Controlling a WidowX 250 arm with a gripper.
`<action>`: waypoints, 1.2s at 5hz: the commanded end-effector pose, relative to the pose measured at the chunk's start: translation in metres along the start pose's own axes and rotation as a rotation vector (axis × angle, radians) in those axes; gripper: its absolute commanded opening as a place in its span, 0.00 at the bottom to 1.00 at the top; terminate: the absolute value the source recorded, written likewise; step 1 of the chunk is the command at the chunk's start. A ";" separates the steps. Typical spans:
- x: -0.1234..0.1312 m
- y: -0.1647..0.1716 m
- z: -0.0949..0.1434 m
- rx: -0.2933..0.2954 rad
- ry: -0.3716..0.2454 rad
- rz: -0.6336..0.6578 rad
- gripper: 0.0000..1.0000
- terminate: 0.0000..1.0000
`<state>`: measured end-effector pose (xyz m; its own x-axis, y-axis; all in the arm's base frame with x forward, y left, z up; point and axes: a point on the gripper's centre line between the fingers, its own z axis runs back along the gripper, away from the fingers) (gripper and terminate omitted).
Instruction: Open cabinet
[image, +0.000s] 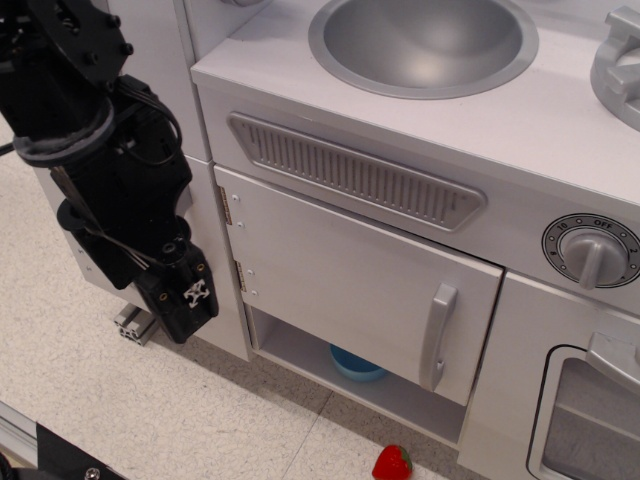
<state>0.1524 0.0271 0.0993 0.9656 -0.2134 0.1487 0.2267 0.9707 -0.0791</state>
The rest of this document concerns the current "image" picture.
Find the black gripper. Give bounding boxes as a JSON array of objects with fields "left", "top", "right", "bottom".
[{"left": 57, "top": 200, "right": 219, "bottom": 344}]

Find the white cabinet door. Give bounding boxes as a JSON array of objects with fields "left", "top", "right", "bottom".
[{"left": 214, "top": 167, "right": 503, "bottom": 404}]

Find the silver cabinet door handle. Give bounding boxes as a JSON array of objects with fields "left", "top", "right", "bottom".
[{"left": 418, "top": 283, "right": 458, "bottom": 392}]

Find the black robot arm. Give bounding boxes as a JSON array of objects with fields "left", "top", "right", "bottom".
[{"left": 1, "top": 1, "right": 219, "bottom": 344}]

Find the aluminium extrusion bar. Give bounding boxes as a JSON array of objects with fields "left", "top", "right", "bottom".
[{"left": 113, "top": 304, "right": 159, "bottom": 346}]

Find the grey vent panel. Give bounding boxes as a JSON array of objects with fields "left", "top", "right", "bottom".
[{"left": 228, "top": 112, "right": 487, "bottom": 231}]

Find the blue bowl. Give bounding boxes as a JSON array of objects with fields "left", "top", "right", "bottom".
[{"left": 329, "top": 344, "right": 387, "bottom": 383}]

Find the white toy kitchen body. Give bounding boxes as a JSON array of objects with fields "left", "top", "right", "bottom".
[{"left": 29, "top": 0, "right": 640, "bottom": 480}]

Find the red toy strawberry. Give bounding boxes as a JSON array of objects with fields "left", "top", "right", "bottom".
[{"left": 372, "top": 445, "right": 413, "bottom": 480}]

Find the silver sink bowl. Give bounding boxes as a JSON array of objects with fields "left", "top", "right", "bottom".
[{"left": 308, "top": 1, "right": 539, "bottom": 100}]

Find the grey timer knob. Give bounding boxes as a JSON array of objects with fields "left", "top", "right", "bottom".
[{"left": 541, "top": 213, "right": 639, "bottom": 290}]

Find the oven door with window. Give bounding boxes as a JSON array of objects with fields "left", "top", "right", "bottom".
[{"left": 527, "top": 346, "right": 639, "bottom": 479}]

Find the silver toy faucet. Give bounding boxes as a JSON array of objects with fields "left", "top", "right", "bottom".
[{"left": 590, "top": 6, "right": 639, "bottom": 131}]

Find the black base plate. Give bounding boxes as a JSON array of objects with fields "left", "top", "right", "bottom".
[{"left": 0, "top": 421, "right": 131, "bottom": 480}]

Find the silver oven door handle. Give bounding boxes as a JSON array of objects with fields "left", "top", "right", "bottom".
[{"left": 585, "top": 332, "right": 640, "bottom": 395}]

